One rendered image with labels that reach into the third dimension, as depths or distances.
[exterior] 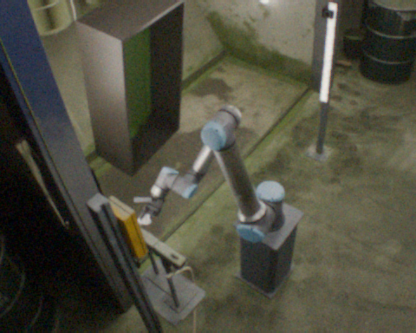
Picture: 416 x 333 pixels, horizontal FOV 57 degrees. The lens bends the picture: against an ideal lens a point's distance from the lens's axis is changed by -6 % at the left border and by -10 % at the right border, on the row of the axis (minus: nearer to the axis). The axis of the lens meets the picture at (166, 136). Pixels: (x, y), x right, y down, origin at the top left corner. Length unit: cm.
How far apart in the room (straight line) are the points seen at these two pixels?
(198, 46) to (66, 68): 156
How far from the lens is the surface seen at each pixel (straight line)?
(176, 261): 172
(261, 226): 211
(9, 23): 148
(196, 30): 465
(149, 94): 328
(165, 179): 227
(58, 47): 384
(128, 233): 142
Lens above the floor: 261
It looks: 41 degrees down
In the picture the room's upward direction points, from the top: 11 degrees counter-clockwise
